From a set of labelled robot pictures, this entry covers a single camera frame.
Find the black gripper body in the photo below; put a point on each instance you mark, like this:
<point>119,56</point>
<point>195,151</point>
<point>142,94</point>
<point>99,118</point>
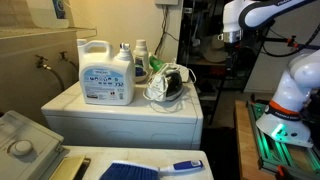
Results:
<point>233,50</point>

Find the white black cloth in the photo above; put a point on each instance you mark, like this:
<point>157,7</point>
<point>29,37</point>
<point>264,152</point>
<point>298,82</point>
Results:
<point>168,85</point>

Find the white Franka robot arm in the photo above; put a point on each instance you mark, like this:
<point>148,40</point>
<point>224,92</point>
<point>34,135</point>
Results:
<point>293,86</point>

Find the black stand with orange knob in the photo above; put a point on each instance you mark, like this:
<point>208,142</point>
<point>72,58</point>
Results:
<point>292,41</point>

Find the green plastic bottle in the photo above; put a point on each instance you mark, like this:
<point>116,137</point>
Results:
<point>156,62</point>

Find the small white detergent bottle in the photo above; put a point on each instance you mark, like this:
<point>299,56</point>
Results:
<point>141,53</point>

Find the wooden table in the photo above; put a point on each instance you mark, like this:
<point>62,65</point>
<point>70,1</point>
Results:
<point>245,146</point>

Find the large white detergent jug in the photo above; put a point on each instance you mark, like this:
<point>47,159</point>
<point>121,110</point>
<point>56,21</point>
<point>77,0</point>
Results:
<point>106,83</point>

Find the white front-load washing machine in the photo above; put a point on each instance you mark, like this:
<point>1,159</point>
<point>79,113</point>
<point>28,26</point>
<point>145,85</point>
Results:
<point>116,126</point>

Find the white top-load laundry machine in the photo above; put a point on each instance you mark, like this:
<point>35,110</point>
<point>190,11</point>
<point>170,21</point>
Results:
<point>140,158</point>

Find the white box with blue label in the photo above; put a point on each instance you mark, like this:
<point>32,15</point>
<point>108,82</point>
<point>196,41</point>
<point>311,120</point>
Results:
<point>43,15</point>

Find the brass lint tray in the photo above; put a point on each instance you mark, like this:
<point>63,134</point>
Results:
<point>68,168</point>

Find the white round machine dial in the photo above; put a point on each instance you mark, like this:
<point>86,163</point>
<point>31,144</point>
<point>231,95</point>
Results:
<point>21,147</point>

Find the white wall junction box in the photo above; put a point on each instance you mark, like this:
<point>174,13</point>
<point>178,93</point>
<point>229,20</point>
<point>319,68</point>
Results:
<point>166,2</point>

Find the dark wall water tap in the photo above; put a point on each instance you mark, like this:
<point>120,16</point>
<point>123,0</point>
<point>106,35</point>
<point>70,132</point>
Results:
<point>63,55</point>
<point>40,61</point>

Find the white wall shelf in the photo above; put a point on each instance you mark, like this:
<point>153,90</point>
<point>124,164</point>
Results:
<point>40,31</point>

